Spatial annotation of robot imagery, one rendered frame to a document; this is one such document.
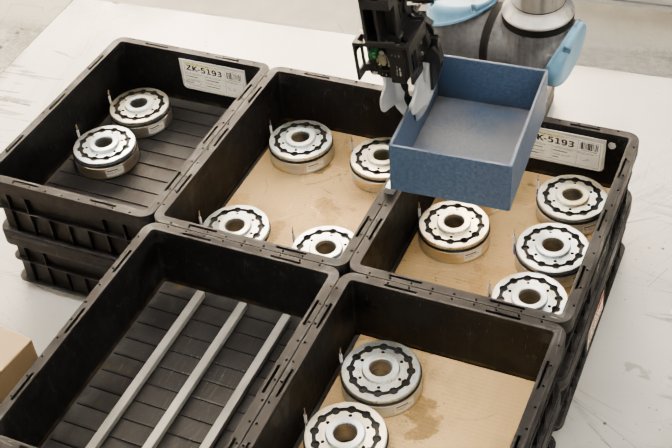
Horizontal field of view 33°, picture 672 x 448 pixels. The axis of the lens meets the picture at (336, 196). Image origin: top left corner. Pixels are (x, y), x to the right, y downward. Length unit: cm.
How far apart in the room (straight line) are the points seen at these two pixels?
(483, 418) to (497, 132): 36
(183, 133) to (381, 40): 69
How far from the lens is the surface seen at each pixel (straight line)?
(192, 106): 199
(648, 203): 196
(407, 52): 131
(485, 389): 149
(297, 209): 175
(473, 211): 168
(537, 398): 135
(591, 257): 152
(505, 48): 189
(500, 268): 164
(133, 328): 162
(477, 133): 148
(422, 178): 138
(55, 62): 243
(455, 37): 192
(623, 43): 361
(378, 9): 129
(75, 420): 154
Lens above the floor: 198
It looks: 41 degrees down
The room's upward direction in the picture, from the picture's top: 6 degrees counter-clockwise
